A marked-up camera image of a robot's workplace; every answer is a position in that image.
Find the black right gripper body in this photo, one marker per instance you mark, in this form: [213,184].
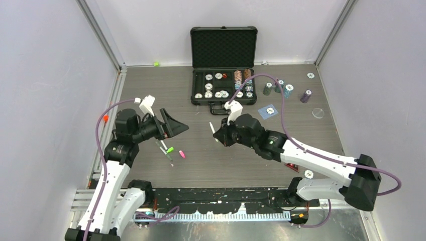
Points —
[230,135]

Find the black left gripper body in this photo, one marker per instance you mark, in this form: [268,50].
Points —
[160,134]

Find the white pen green end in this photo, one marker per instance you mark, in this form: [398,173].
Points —
[213,130]

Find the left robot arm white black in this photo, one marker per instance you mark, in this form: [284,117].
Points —
[106,218]

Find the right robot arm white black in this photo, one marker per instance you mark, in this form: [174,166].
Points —
[353,180]

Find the white pen blue tip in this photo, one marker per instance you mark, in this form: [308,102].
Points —
[164,145]

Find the blue playing card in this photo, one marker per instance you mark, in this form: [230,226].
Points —
[263,113]

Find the white chip on card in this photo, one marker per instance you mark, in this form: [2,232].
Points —
[270,110]

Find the dark green chip stack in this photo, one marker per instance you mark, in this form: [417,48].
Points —
[267,88]

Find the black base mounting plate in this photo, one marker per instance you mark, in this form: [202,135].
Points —
[255,200]

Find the teal chip stack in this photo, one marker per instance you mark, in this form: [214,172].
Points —
[279,86]

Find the red triangle sign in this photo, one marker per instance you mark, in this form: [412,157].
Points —
[293,167]

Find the black poker chip case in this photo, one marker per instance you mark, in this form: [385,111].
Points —
[222,58]

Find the light blue chip stack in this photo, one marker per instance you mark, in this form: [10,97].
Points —
[288,89]

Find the purple chip stack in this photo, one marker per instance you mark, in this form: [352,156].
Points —
[306,96]

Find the white chip near base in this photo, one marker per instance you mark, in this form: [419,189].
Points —
[308,174]

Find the clear dealer button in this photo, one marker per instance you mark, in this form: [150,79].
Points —
[318,113]

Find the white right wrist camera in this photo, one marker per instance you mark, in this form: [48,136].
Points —
[235,109]

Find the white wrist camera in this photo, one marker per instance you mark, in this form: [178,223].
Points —
[235,109]
[145,104]

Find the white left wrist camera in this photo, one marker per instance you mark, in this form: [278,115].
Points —
[145,104]

